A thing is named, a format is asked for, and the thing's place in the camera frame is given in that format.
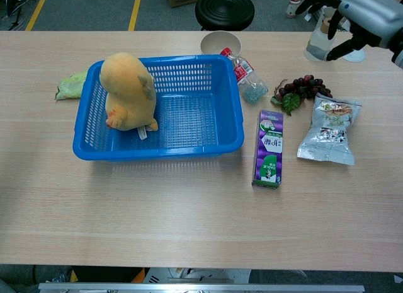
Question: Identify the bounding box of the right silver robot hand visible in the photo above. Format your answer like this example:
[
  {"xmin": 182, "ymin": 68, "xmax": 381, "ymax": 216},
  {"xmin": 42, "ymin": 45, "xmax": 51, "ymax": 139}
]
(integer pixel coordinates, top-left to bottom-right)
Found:
[{"xmin": 295, "ymin": 0, "xmax": 403, "ymax": 62}]

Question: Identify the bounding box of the clear water bottle red cap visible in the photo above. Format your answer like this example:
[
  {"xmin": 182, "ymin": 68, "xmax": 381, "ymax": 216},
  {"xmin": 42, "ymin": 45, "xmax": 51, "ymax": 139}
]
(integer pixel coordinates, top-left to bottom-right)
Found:
[{"xmin": 220, "ymin": 47, "xmax": 269, "ymax": 103}]

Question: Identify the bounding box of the purple milk carton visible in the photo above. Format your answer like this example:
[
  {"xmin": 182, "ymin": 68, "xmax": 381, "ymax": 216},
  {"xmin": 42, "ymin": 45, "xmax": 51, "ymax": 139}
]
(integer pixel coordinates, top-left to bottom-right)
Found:
[{"xmin": 251, "ymin": 109, "xmax": 284, "ymax": 190}]

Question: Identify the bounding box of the yellow plush duck toy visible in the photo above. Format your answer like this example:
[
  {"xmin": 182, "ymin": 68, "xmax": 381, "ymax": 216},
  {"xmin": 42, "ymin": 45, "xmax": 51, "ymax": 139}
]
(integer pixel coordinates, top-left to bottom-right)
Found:
[{"xmin": 99, "ymin": 52, "xmax": 159, "ymax": 139}]

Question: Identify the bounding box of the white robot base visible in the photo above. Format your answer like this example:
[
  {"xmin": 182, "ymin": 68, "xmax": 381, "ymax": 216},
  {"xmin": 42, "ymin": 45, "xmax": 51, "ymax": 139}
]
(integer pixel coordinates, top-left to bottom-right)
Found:
[{"xmin": 143, "ymin": 267, "xmax": 253, "ymax": 284}]

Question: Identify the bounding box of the white snack bag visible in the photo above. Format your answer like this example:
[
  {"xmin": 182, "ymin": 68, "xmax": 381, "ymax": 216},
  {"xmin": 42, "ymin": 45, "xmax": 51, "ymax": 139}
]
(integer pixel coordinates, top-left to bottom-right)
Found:
[{"xmin": 297, "ymin": 96, "xmax": 363, "ymax": 166}]

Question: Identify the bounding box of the frosted bottle wooden cap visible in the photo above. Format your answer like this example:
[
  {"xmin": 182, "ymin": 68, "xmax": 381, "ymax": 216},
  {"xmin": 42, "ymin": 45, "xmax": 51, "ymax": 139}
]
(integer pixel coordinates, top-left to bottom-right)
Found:
[{"xmin": 304, "ymin": 17, "xmax": 336, "ymax": 62}]

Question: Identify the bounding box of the white bottle red cap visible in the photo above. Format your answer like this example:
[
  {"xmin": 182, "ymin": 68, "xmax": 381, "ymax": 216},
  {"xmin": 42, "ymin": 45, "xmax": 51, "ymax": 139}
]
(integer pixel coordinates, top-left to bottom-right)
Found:
[{"xmin": 285, "ymin": 0, "xmax": 305, "ymax": 20}]

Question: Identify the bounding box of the purple artificial grape bunch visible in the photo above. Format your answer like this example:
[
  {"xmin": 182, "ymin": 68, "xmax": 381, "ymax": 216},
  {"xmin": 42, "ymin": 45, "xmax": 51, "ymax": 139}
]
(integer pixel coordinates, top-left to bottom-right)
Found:
[{"xmin": 270, "ymin": 74, "xmax": 333, "ymax": 117}]

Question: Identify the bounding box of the black round stool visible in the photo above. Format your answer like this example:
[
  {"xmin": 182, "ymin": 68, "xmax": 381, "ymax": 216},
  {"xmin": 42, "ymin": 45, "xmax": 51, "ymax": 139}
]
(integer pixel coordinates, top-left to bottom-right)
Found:
[{"xmin": 195, "ymin": 0, "xmax": 256, "ymax": 32}]

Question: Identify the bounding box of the beige bowl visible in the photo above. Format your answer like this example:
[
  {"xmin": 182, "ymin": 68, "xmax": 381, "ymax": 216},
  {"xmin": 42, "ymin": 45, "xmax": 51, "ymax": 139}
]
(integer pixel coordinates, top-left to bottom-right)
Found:
[{"xmin": 200, "ymin": 32, "xmax": 242, "ymax": 58}]

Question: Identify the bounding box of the blue plastic perforated basket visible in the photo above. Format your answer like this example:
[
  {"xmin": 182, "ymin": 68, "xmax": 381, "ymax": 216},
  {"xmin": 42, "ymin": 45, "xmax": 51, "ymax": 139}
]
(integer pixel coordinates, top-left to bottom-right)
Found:
[{"xmin": 72, "ymin": 54, "xmax": 246, "ymax": 162}]

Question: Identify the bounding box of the green lettuce leaf toy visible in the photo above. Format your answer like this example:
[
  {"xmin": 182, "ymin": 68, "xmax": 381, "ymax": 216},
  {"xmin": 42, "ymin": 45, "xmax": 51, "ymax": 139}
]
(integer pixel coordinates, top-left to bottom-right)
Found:
[{"xmin": 55, "ymin": 70, "xmax": 89, "ymax": 101}]

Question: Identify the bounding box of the aluminium rail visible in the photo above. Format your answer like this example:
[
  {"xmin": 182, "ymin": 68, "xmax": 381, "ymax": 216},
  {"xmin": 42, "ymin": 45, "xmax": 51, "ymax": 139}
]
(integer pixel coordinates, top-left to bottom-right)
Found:
[{"xmin": 38, "ymin": 282, "xmax": 365, "ymax": 293}]

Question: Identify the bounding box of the black cable bundle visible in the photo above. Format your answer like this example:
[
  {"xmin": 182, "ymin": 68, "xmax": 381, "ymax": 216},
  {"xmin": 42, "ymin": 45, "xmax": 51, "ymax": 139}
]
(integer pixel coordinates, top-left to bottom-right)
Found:
[{"xmin": 0, "ymin": 0, "xmax": 40, "ymax": 31}]

